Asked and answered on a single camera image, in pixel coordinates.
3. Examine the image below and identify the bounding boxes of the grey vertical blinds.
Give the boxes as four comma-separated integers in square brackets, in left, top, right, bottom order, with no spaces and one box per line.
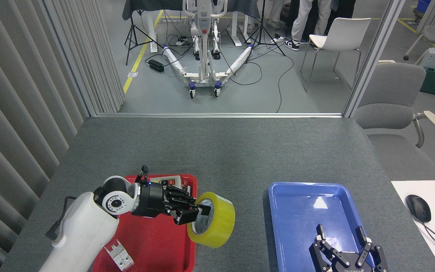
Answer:
[0,0,126,272]

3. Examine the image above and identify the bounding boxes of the black power adapter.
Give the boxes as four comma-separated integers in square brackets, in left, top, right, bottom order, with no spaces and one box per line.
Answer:
[148,59,165,74]

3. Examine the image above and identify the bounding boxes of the long black floor cable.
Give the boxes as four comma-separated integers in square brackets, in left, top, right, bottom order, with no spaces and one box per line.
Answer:
[228,45,296,113]

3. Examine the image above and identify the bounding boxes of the black tripod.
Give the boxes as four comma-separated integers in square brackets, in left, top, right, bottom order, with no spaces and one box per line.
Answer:
[245,0,286,63]
[124,0,164,66]

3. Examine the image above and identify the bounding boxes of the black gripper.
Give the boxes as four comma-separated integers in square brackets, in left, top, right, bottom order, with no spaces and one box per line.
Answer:
[131,181,211,226]
[309,224,389,272]

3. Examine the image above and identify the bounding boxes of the yellow tape roll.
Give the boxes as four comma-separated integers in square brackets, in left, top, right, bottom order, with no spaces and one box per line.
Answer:
[187,191,236,249]

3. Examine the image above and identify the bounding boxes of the white plastic block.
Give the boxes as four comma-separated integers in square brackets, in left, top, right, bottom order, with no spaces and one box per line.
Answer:
[104,240,135,272]

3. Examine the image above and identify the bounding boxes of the silver post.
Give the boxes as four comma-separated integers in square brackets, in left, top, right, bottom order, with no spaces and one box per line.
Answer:
[342,0,407,118]

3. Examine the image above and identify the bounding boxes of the blue plastic tray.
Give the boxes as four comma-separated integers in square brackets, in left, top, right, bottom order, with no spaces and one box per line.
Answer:
[268,182,381,272]

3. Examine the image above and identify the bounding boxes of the person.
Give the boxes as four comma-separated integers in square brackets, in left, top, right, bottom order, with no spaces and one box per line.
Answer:
[301,0,357,43]
[284,0,333,52]

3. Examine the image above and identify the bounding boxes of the grey two-button switch box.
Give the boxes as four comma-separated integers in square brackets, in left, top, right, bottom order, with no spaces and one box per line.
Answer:
[153,175,182,188]

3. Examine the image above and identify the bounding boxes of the white stand on wheels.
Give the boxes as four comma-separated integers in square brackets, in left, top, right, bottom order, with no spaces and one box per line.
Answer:
[162,0,254,99]

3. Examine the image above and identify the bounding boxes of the red plastic tray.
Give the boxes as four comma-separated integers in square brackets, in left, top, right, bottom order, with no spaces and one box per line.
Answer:
[92,174,198,272]

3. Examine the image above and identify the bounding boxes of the desk with dark cloth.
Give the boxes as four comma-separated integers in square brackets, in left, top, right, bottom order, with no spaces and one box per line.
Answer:
[122,0,262,53]

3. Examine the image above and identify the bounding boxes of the blue bin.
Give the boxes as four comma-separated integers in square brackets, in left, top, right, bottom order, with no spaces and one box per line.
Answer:
[415,0,432,16]

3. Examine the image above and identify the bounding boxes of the grey office chair with armrest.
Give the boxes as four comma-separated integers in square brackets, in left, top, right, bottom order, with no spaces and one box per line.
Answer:
[353,62,435,181]

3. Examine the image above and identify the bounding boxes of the white chair with metal legs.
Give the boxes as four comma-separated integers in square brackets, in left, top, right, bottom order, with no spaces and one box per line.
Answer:
[300,17,372,93]

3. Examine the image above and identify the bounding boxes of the black computer mouse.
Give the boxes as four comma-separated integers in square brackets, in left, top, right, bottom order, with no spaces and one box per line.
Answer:
[406,195,432,223]

